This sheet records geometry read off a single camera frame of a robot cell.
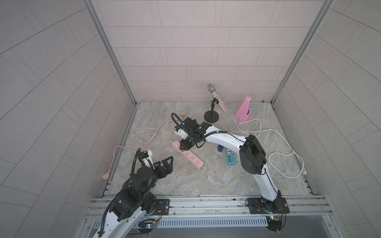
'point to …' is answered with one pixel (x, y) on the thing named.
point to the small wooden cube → (183, 114)
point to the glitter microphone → (211, 88)
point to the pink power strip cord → (105, 176)
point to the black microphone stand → (212, 116)
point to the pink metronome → (243, 112)
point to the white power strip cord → (252, 119)
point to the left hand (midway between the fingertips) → (170, 159)
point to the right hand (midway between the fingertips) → (182, 146)
